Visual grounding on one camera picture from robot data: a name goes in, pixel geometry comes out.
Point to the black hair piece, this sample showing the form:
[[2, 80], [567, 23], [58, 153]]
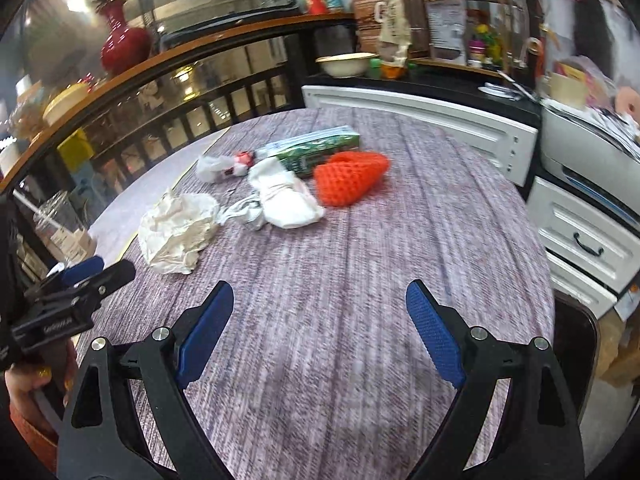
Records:
[[595, 35]]

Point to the green carton packet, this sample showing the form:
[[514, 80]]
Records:
[[310, 152]]

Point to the grey twisted wrapper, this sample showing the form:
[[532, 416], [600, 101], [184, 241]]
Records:
[[247, 215]]

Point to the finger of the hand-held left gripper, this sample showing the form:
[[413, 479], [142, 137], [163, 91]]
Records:
[[112, 276], [82, 267]]

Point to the white printer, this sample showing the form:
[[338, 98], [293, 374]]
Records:
[[565, 145]]

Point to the small clear red wrapper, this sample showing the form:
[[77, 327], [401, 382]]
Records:
[[215, 167]]

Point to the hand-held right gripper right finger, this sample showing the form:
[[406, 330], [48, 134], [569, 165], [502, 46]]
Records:
[[435, 335]]

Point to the brown cardboard carton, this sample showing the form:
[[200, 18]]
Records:
[[365, 20]]

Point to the yellow box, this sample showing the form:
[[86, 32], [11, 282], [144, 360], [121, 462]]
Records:
[[76, 150]]

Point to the low white drawer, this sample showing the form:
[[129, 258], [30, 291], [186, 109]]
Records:
[[575, 282]]

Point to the person's left hand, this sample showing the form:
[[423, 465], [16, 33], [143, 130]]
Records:
[[25, 385]]

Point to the orange foam fruit net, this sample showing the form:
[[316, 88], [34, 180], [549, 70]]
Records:
[[350, 180]]

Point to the person's left forearm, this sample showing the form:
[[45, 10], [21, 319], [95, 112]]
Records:
[[32, 430]]

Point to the dark brown trash bin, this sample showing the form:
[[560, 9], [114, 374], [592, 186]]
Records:
[[575, 340]]

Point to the pink plastic bag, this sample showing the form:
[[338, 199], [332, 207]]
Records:
[[597, 75]]

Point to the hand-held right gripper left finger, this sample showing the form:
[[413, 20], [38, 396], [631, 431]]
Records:
[[207, 332]]

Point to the black pouch with white label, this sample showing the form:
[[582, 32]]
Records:
[[446, 30]]

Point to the clear plastic cup with straw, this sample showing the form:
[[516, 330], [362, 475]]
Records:
[[60, 227]]

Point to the cream bowl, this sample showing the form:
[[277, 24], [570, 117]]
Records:
[[347, 65]]

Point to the black balustrade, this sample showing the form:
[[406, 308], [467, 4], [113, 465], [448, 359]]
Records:
[[165, 125]]

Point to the white paper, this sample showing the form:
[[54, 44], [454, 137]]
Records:
[[175, 230]]

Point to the curved wooden counter rail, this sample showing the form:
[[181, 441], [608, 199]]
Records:
[[150, 67]]

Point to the cream lidded dish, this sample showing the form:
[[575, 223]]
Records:
[[65, 104]]

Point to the beige tape roll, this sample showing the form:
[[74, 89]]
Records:
[[567, 91]]

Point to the long white drawer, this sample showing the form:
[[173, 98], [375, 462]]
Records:
[[425, 120]]

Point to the beige canvas tote bag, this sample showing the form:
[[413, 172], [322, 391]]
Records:
[[394, 25]]

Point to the red vase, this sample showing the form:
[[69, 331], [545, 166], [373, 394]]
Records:
[[125, 47]]

